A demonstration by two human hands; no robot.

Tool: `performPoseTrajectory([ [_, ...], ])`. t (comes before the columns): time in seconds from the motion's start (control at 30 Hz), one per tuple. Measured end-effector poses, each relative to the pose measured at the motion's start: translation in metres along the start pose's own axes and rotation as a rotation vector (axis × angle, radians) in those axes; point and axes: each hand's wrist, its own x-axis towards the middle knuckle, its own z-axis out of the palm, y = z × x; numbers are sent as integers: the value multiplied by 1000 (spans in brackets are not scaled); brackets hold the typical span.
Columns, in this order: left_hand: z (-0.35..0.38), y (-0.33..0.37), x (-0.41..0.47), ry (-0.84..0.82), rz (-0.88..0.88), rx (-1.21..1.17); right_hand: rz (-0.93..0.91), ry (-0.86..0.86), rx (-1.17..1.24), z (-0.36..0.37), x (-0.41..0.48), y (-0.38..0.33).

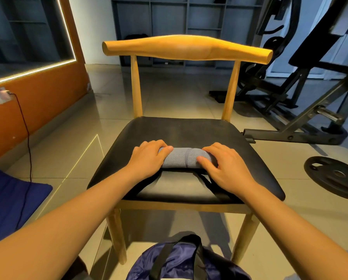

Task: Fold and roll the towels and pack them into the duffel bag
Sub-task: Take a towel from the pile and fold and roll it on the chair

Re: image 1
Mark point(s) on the person's left leg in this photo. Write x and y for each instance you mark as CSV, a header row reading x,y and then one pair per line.
x,y
76,270

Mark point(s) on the white wall socket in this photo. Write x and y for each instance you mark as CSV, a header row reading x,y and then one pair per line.
x,y
1,95

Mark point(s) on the single blue-grey towel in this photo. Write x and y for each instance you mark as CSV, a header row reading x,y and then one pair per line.
x,y
185,157

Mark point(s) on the loose black weight plate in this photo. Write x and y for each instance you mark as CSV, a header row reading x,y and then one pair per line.
x,y
336,177

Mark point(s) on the grey shelf unit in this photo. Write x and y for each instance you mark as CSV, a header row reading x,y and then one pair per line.
x,y
174,14

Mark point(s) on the wooden chair with black seat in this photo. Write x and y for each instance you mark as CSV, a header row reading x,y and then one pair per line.
x,y
185,131

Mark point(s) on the person's left forearm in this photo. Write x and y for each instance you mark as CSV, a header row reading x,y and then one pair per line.
x,y
63,230

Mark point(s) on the person's left hand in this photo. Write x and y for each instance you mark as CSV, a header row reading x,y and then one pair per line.
x,y
147,160

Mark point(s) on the person's right forearm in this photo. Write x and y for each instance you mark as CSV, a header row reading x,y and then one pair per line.
x,y
296,236

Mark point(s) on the black and grey gym machine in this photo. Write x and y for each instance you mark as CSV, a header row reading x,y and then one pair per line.
x,y
290,131

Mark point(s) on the navy blue bag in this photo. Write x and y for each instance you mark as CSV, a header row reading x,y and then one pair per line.
x,y
180,262

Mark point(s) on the dark blue mat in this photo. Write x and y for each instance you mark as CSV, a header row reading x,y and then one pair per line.
x,y
10,201

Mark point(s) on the person's right hand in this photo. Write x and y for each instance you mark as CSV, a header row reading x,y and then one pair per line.
x,y
229,169

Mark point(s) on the wall mirror with light strip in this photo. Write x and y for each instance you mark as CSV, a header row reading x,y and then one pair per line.
x,y
22,32

